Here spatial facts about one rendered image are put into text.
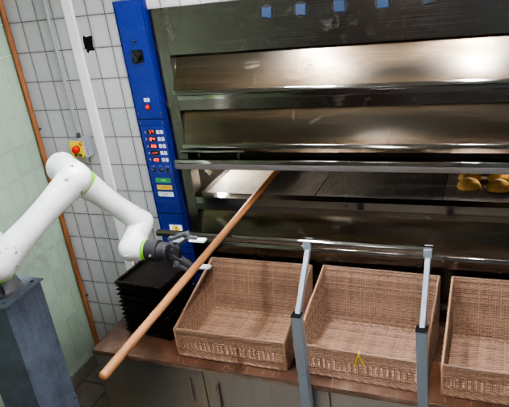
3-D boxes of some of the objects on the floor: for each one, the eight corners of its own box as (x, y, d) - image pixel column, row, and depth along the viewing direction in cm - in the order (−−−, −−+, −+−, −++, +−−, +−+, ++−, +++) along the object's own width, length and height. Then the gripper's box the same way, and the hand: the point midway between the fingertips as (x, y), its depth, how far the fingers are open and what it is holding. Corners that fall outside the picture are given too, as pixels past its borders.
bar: (200, 421, 323) (159, 227, 276) (448, 471, 274) (448, 245, 228) (173, 467, 297) (122, 261, 250) (440, 530, 248) (439, 288, 202)
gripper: (159, 220, 248) (207, 223, 239) (170, 270, 257) (216, 274, 249) (150, 228, 241) (199, 232, 233) (161, 279, 251) (208, 284, 243)
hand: (204, 253), depth 242 cm, fingers open, 12 cm apart
